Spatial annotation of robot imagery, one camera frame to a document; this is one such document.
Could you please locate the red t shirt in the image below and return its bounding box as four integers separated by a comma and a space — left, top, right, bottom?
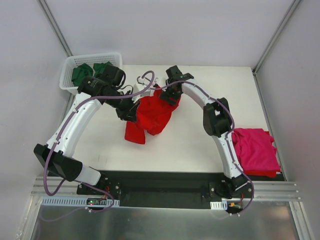
241, 129, 281, 178
124, 90, 180, 145

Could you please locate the white plastic basket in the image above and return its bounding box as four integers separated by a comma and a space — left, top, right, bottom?
59, 52, 123, 96

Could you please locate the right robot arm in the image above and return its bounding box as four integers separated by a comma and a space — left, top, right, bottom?
160, 65, 249, 199

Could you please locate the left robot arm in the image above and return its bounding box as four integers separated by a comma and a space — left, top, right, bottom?
33, 65, 139, 195

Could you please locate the green t shirt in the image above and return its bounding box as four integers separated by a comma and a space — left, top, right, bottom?
71, 61, 113, 87

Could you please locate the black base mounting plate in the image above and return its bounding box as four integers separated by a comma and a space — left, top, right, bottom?
76, 170, 253, 210

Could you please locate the folded red t shirt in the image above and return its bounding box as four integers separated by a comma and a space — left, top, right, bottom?
241, 129, 281, 178

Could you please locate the folded pink t shirt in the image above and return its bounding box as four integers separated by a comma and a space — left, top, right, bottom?
232, 128, 281, 178

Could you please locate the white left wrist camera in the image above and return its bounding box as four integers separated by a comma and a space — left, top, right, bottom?
132, 83, 151, 103

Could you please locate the right aluminium frame post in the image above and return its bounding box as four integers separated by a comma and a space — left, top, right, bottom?
251, 0, 302, 75

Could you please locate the aluminium frame post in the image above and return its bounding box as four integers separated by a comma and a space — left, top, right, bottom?
37, 0, 73, 57
251, 0, 302, 75

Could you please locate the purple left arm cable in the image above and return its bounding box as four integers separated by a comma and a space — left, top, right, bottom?
39, 71, 156, 222

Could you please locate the aluminium front rail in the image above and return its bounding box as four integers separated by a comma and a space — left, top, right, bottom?
31, 159, 301, 201

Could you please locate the right white cable duct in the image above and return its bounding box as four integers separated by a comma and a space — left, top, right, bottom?
210, 200, 228, 211

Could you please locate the white cable duct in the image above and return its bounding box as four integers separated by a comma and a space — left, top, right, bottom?
210, 200, 228, 211
41, 196, 120, 208

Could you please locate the left white cable duct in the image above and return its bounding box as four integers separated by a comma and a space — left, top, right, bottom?
41, 196, 120, 208

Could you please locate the left aluminium frame post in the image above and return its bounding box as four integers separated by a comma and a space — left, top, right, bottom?
37, 0, 73, 57

